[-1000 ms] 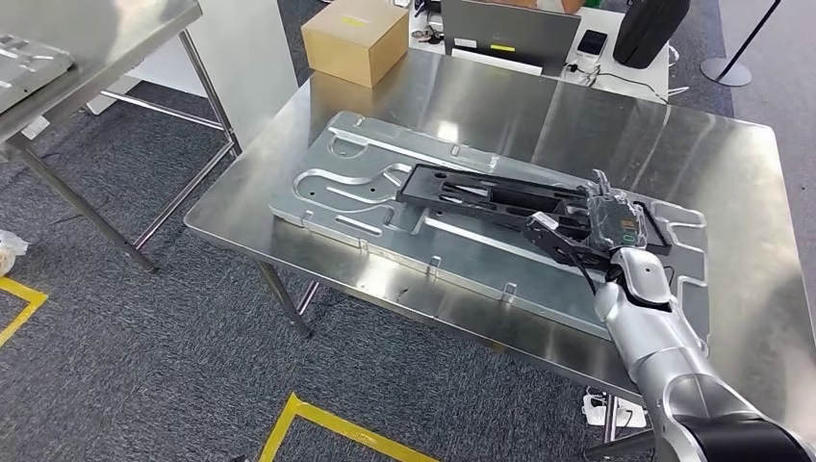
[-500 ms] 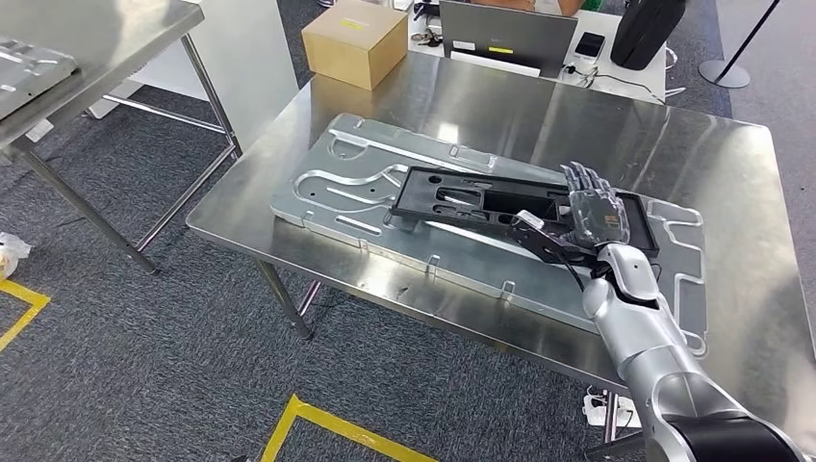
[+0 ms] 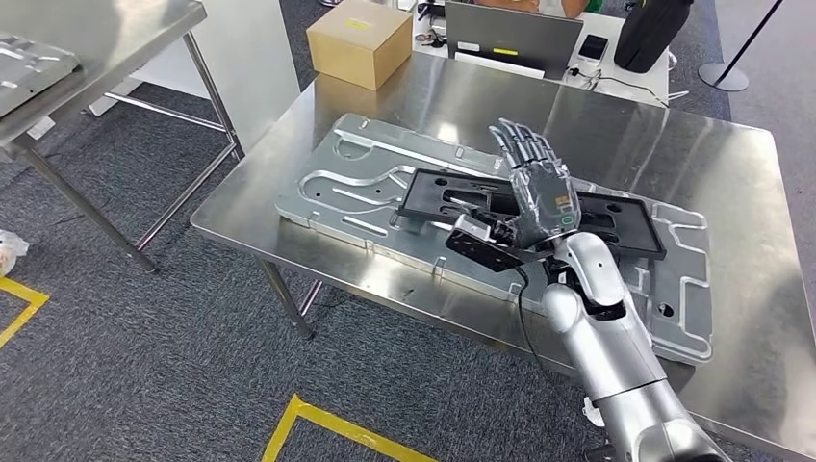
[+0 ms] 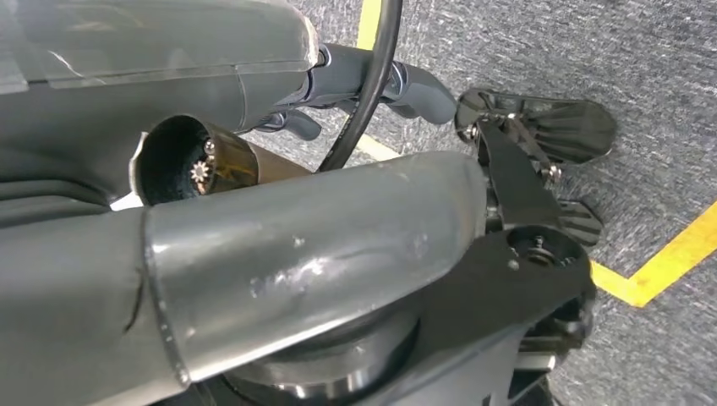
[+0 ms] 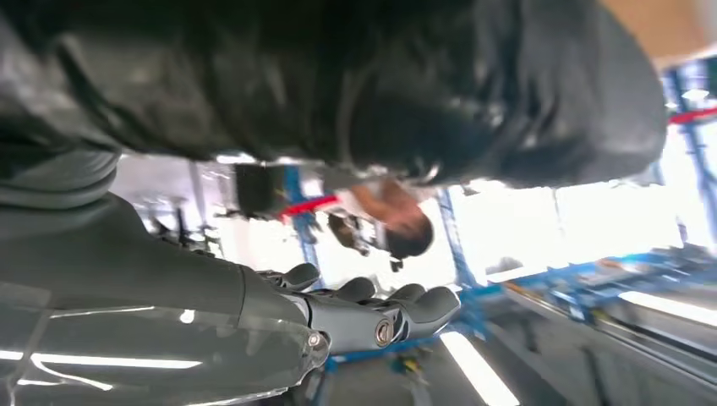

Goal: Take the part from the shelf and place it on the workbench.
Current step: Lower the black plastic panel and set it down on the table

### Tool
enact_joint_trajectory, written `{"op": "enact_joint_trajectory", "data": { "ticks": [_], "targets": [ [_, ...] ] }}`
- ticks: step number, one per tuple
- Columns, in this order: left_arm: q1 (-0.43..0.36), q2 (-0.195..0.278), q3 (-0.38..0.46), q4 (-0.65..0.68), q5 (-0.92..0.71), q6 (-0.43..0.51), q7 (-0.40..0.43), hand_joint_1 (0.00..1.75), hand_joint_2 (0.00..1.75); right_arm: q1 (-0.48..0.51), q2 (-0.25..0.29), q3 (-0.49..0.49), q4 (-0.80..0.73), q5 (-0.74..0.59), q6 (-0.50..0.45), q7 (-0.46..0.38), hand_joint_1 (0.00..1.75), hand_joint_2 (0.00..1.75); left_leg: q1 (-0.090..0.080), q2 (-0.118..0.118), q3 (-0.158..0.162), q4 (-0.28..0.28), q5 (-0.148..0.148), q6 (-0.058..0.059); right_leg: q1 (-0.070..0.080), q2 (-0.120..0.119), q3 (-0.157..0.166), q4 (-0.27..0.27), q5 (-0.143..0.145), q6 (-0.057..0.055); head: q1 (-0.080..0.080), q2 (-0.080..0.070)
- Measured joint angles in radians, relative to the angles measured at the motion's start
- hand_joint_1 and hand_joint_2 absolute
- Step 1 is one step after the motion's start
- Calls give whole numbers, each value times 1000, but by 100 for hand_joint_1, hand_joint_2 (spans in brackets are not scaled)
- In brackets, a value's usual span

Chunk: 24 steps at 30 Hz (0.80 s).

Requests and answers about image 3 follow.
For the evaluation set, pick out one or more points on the black plastic panel part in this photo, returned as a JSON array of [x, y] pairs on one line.
[[417, 197]]

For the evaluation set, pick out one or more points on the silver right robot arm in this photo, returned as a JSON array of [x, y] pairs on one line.
[[605, 338]]

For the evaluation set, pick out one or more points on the stainless steel workbench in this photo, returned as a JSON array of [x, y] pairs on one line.
[[637, 140]]

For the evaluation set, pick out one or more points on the stamped metal plate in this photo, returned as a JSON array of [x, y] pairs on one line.
[[382, 143], [32, 70]]

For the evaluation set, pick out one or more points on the brown cardboard box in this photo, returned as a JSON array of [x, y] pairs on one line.
[[357, 44]]

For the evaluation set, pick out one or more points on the grey laptop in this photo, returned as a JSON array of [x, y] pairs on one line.
[[510, 32]]

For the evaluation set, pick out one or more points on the white panel board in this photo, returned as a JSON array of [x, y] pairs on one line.
[[255, 64]]

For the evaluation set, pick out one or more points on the black smartphone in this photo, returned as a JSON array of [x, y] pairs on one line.
[[593, 48]]

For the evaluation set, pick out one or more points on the white desk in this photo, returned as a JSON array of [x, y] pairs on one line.
[[631, 86]]

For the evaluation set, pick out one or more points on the black bag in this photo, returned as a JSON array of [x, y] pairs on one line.
[[650, 35]]

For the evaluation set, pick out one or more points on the stainless steel table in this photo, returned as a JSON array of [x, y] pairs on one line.
[[127, 25]]

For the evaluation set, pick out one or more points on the black pole with grey base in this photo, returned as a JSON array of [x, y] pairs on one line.
[[723, 76]]

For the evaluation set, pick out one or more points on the clear tape wad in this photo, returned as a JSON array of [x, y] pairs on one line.
[[11, 252]]

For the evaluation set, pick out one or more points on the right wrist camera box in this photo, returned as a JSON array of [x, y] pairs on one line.
[[473, 227]]

